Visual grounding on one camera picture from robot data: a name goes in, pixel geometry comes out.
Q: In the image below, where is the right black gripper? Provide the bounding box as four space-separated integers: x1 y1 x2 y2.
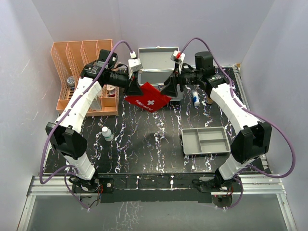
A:
159 63 202 97

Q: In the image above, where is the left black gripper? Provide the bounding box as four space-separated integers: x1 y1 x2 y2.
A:
107 68 144 97

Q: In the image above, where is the red first aid pouch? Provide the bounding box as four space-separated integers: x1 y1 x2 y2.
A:
125 82 172 113

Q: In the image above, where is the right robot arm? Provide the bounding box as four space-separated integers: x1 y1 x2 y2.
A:
160 51 272 191

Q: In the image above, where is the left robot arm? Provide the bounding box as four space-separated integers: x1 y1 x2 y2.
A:
46 49 143 192

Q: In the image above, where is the silver metal medicine case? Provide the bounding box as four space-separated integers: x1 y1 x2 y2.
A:
138 47 179 91

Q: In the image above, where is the white oval card package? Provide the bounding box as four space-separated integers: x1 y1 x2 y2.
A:
106 85 116 97

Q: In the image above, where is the white blue tube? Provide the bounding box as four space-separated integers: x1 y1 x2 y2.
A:
192 90 200 107

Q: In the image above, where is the brown bottle orange cap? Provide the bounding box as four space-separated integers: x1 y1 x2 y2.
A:
206 96 214 105

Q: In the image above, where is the grey stationery box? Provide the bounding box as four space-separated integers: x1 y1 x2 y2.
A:
90 96 102 111

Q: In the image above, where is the clear bottle white cap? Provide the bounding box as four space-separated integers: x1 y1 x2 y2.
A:
102 127 114 141

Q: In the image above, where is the round blue white tin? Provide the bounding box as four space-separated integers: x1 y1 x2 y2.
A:
66 76 75 87

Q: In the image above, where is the grey plastic tray insert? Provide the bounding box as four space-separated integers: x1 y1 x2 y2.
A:
181 127 231 156

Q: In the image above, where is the orange plastic file organizer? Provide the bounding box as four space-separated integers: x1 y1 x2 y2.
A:
51 39 119 116

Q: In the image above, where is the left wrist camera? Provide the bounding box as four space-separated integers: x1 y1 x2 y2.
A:
128 51 143 79

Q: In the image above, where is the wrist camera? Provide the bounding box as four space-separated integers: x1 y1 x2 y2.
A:
170 50 185 73
128 51 143 79

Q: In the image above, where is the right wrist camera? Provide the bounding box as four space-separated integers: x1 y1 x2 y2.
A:
170 50 185 73

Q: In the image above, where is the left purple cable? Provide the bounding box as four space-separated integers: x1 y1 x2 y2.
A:
38 40 135 212

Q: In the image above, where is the purple cable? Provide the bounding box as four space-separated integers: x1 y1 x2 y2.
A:
38 40 135 212
179 37 295 211

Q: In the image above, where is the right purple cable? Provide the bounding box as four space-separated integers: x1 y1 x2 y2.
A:
179 37 295 211

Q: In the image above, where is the aluminium frame rail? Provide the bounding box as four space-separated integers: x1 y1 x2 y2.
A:
17 174 297 231

